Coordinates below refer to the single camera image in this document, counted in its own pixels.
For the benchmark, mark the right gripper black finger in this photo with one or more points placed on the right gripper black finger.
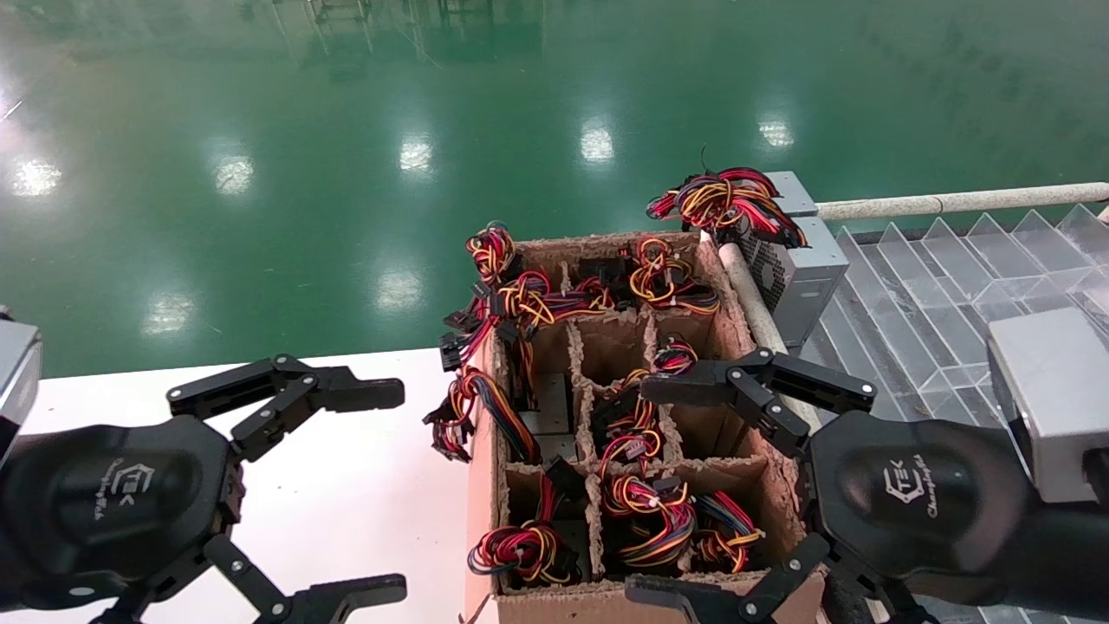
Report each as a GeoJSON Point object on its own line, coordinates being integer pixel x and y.
{"type": "Point", "coordinates": [684, 602]}
{"type": "Point", "coordinates": [736, 381]}

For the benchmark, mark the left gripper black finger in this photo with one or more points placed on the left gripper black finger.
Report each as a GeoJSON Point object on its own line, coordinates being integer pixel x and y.
{"type": "Point", "coordinates": [346, 600]}
{"type": "Point", "coordinates": [286, 377]}

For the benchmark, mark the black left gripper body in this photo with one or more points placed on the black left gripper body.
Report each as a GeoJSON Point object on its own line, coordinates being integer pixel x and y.
{"type": "Point", "coordinates": [104, 503]}

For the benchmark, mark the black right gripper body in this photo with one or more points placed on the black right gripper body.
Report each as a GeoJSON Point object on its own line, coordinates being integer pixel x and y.
{"type": "Point", "coordinates": [918, 503]}

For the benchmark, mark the transparent acrylic divider rack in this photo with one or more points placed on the transparent acrylic divider rack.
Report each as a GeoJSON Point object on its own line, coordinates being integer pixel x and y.
{"type": "Point", "coordinates": [918, 295]}

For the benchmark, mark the cardboard box with dividers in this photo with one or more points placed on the cardboard box with dividers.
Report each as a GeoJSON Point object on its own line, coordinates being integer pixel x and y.
{"type": "Point", "coordinates": [563, 251]}

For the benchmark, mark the white rail pipe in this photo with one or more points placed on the white rail pipe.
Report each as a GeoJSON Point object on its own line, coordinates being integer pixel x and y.
{"type": "Point", "coordinates": [749, 295]}
{"type": "Point", "coordinates": [953, 204]}

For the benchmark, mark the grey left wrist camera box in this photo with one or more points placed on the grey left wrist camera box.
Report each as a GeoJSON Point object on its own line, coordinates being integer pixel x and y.
{"type": "Point", "coordinates": [17, 381]}

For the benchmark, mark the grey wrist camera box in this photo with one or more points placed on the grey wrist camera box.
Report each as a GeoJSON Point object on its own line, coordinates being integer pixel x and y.
{"type": "Point", "coordinates": [17, 381]}
{"type": "Point", "coordinates": [1057, 399]}

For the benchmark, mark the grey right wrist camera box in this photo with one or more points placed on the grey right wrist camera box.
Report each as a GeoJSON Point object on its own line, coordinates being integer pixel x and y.
{"type": "Point", "coordinates": [1057, 399]}

